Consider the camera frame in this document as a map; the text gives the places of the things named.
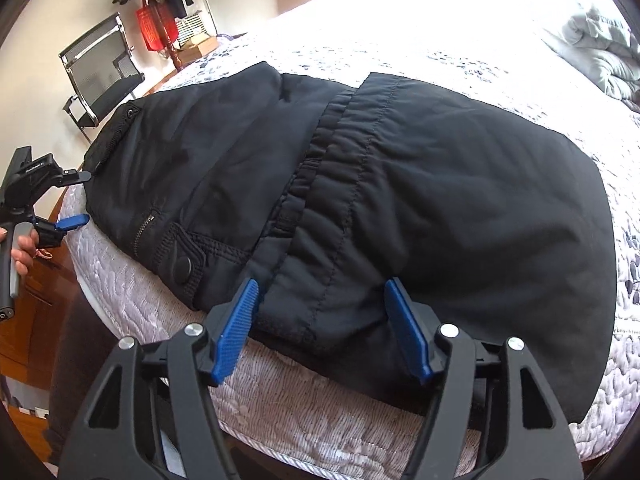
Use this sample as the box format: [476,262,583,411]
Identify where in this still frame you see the black pants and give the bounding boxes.
[82,61,617,424]

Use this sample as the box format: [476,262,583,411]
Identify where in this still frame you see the red hanging bag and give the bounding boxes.
[136,6,179,54]

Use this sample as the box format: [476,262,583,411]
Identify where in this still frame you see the black mesh chrome chair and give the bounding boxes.
[59,11,146,144]

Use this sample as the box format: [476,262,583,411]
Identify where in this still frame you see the white slatted heater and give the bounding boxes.
[176,10,209,46]

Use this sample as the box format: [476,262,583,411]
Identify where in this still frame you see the grey quilted bed cover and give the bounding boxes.
[60,22,640,480]

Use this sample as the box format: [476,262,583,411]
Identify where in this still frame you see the cardboard box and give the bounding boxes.
[177,36,221,59]

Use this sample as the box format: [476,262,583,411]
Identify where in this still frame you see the wooden coat rack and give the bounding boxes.
[112,0,184,74]

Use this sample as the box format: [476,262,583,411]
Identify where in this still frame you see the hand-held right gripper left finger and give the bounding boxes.
[72,279,261,480]

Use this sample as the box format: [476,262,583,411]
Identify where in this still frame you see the person's left hand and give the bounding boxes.
[0,227,39,277]

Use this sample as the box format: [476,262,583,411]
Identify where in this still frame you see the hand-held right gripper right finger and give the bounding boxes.
[383,278,584,480]

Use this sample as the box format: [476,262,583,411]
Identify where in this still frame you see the folded grey duvet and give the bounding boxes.
[539,0,640,112]

